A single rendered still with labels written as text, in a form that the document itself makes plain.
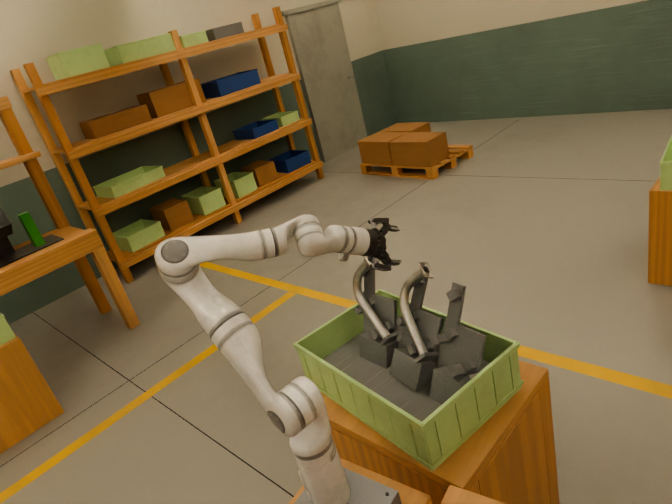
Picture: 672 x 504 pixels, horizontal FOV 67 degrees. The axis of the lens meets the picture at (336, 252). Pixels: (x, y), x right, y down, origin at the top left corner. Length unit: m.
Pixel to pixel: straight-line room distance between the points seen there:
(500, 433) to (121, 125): 4.82
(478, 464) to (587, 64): 6.55
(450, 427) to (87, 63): 4.83
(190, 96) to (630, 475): 5.16
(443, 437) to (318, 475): 0.42
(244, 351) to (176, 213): 4.86
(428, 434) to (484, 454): 0.19
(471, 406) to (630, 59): 6.32
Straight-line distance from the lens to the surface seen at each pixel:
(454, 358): 1.59
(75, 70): 5.52
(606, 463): 2.58
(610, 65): 7.52
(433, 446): 1.45
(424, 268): 1.62
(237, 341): 1.10
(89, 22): 6.26
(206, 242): 1.18
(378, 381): 1.71
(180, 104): 5.95
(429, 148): 5.96
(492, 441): 1.55
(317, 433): 1.14
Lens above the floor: 1.92
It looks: 24 degrees down
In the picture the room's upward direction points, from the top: 15 degrees counter-clockwise
